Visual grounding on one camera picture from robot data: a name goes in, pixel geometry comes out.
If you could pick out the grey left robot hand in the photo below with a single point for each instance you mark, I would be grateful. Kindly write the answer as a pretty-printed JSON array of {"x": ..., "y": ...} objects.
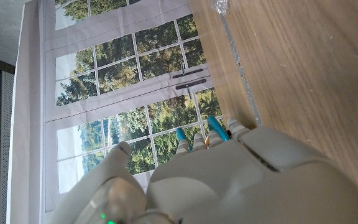
[{"x": 228, "y": 186}]

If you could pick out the clear plastic wrap sheet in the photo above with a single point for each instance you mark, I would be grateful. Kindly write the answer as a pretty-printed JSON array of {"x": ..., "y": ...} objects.
[{"x": 221, "y": 6}]

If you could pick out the printed window forest backdrop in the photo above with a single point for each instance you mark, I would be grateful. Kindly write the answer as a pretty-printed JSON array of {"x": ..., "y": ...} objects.
[{"x": 120, "y": 77}]

